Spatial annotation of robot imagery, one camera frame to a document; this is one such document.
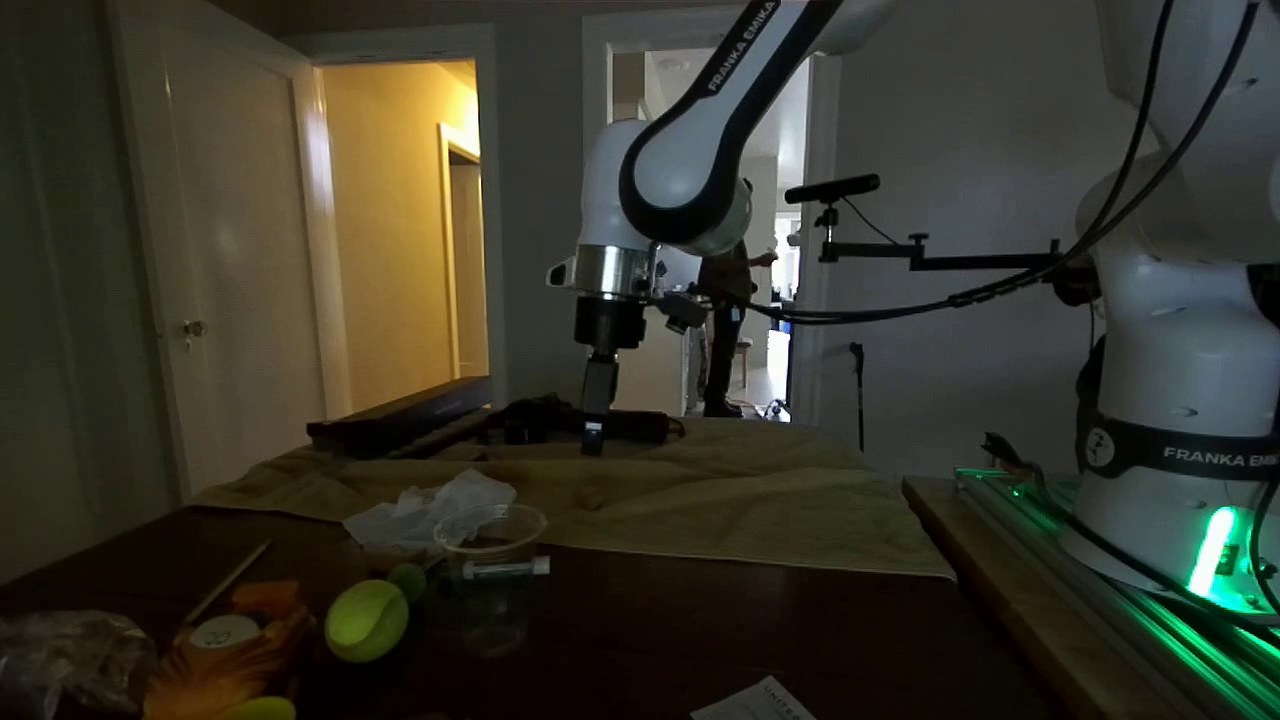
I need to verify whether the white marker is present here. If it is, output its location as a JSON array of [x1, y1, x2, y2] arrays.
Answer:
[[461, 557, 552, 582]]

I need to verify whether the clear plastic cup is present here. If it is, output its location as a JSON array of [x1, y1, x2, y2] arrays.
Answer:
[[433, 503, 549, 658]]

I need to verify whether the person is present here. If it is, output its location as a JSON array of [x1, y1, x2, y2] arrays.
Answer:
[[696, 179, 780, 419]]

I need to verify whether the olive green towel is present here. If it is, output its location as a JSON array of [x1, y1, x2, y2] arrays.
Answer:
[[194, 414, 957, 582]]

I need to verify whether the long black box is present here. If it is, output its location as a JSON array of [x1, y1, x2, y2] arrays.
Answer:
[[306, 376, 494, 460]]

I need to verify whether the crumpled white plastic bag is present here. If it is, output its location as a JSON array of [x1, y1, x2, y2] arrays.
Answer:
[[343, 468, 518, 557]]

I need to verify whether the white door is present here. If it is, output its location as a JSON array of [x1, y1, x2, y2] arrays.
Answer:
[[108, 0, 353, 503]]

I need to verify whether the yellow tennis ball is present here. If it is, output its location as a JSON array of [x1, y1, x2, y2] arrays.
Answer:
[[324, 580, 411, 665]]

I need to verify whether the white paper card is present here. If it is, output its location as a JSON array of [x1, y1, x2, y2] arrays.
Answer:
[[689, 677, 817, 720]]

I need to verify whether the black clamp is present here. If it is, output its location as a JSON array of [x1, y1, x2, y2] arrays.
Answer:
[[979, 431, 1033, 483]]

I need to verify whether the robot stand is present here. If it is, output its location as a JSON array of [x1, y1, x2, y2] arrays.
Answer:
[[903, 468, 1280, 720]]

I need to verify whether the thin wooden stick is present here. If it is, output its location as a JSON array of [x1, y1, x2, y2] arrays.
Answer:
[[179, 540, 274, 632]]

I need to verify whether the yellow green round object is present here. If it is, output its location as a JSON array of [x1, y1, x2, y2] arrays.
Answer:
[[221, 696, 298, 720]]

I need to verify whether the crumpled clear plastic bag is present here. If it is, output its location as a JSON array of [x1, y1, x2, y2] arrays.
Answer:
[[0, 610, 158, 720]]

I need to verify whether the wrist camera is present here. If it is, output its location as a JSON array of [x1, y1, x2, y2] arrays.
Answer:
[[656, 289, 712, 334]]

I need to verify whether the black strap bundle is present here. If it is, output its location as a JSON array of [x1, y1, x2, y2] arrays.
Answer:
[[478, 394, 687, 449]]

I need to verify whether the camera on mount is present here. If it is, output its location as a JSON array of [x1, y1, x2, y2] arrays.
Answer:
[[784, 174, 1098, 305]]

